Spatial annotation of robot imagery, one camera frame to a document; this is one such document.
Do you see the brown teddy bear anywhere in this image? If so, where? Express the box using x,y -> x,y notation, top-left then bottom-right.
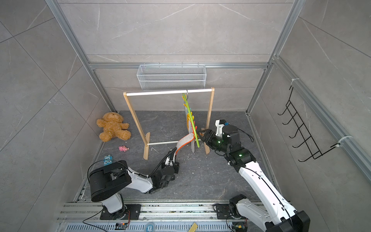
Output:
96,112 -> 131,142

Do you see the wooden clothes rack frame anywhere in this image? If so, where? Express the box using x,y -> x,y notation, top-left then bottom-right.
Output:
123,88 -> 215,160

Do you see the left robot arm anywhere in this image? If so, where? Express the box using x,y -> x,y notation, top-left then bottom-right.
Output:
88,148 -> 179,216

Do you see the white wire mesh basket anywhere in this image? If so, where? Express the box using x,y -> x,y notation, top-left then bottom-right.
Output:
137,64 -> 207,90

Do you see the black wall hook rack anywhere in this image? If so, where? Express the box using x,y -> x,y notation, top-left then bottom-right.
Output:
277,85 -> 351,163

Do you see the teal robot toy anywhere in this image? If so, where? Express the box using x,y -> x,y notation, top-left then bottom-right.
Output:
103,155 -> 113,166

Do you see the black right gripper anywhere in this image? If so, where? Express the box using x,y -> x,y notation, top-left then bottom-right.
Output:
198,130 -> 231,155

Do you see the green round clip hanger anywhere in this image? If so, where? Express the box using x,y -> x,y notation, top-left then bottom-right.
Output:
182,91 -> 200,148

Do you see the grey striped insole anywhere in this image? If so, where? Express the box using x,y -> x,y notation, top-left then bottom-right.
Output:
190,132 -> 195,154

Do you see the pink pig toy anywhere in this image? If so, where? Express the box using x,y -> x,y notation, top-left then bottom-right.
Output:
118,146 -> 129,152

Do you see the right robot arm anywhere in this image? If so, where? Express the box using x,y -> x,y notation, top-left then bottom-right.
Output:
199,119 -> 310,232

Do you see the grey felt orange-edged insole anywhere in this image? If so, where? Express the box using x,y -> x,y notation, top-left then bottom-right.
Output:
174,132 -> 195,156

